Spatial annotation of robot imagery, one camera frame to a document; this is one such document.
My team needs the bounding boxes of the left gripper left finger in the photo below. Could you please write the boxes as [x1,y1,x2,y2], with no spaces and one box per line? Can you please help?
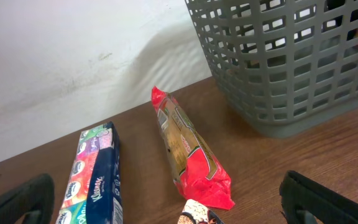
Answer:
[0,174,55,224]

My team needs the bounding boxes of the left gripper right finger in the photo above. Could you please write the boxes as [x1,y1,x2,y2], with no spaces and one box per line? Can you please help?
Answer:
[279,170,358,224]

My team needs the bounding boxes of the red spaghetti packet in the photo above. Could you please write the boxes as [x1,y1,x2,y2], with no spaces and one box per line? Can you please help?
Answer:
[151,86,235,210]

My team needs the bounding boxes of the Kleenex tissue multipack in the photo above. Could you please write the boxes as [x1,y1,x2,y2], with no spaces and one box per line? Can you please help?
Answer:
[55,121,123,224]

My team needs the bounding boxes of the brown white snack bag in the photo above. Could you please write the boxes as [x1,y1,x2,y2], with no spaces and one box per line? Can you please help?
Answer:
[177,199,224,224]

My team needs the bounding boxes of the grey plastic basket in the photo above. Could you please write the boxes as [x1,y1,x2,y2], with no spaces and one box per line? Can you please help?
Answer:
[185,0,358,138]

